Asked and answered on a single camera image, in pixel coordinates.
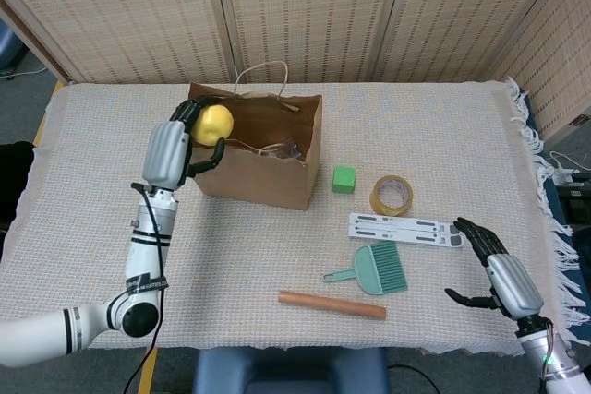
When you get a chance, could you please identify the grey plastic bracket plate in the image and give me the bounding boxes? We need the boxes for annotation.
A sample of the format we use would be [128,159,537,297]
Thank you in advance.
[346,212,464,249]

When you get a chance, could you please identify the white woven tablecloth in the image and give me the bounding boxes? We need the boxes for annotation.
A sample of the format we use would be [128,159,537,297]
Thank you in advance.
[0,78,583,358]

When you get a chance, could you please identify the brown paper bag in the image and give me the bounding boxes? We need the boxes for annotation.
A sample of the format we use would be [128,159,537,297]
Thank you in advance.
[182,60,323,211]

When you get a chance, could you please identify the woven folding screen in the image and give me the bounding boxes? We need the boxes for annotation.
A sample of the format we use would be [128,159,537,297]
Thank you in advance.
[0,0,591,141]

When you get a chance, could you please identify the yellow apple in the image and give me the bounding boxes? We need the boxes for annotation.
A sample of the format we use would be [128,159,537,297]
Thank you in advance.
[191,104,235,146]

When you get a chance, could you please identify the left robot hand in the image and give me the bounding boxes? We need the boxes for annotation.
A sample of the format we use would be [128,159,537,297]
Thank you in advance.
[140,97,227,192]

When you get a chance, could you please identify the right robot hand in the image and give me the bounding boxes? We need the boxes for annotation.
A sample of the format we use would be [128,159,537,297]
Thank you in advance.
[443,216,545,320]

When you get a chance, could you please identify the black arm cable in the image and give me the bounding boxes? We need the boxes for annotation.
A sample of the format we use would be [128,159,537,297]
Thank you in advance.
[124,181,170,394]

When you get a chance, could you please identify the white plug with cable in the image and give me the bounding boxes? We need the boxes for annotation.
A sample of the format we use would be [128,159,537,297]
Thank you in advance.
[548,151,584,185]

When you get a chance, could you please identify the blue under cloth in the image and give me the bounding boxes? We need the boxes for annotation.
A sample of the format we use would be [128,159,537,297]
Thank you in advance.
[524,89,591,358]

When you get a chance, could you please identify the black equipment box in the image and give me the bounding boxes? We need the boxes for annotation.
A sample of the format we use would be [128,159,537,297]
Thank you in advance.
[556,172,591,230]

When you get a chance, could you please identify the yellow packing tape roll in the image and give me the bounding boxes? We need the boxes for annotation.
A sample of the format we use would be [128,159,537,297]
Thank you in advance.
[368,174,415,217]

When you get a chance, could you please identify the blue padded seat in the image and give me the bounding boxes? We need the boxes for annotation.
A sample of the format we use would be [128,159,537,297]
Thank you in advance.
[192,346,390,394]

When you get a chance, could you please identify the teal mini brush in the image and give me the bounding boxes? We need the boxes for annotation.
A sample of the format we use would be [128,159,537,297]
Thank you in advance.
[322,241,409,296]

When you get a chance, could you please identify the wooden rolling pin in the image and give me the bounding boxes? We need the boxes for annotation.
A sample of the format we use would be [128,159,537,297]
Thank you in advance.
[277,290,388,321]

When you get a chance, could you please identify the green cube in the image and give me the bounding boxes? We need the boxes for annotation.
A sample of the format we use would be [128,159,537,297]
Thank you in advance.
[332,165,357,195]

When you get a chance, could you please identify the blue office chair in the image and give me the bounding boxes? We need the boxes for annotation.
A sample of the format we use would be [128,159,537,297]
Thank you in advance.
[0,19,24,79]

